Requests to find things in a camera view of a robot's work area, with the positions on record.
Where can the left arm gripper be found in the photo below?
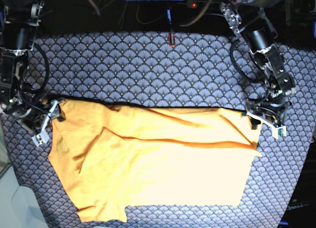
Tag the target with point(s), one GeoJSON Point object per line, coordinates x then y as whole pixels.
{"type": "Point", "coordinates": [272, 108]}

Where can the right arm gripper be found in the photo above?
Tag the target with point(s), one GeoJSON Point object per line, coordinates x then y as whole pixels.
{"type": "Point", "coordinates": [18, 98]}

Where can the yellow T-shirt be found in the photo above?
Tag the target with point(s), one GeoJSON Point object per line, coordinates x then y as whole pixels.
{"type": "Point", "coordinates": [111, 157]}

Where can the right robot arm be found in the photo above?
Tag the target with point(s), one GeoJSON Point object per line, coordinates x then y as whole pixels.
{"type": "Point", "coordinates": [19, 22]}

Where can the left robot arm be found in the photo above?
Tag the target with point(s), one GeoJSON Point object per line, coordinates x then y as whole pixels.
{"type": "Point", "coordinates": [258, 25]}

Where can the black OpenArm case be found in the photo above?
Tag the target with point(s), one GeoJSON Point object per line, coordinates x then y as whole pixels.
{"type": "Point", "coordinates": [301, 210]}

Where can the blue fan-pattern tablecloth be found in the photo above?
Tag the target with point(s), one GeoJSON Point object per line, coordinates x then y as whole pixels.
{"type": "Point", "coordinates": [123, 57]}

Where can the red black table clamp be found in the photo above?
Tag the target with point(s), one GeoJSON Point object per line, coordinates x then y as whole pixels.
{"type": "Point", "coordinates": [171, 37]}

